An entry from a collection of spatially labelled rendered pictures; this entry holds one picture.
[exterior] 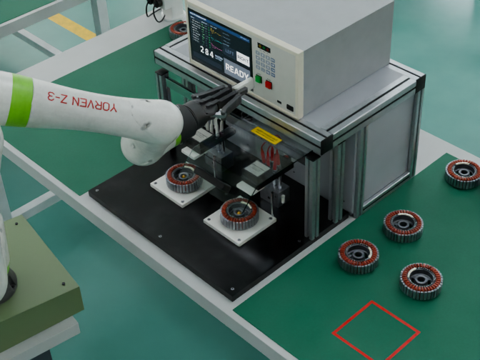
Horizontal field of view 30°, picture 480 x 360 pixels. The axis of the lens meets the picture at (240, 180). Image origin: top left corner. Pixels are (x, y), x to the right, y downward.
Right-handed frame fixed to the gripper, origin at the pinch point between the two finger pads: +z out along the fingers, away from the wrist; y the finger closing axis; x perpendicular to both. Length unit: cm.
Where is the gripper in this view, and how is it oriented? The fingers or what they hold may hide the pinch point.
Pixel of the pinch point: (243, 87)
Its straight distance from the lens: 240.8
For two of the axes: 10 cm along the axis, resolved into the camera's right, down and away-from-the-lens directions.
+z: 7.2, -4.6, 5.2
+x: -0.4, -7.8, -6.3
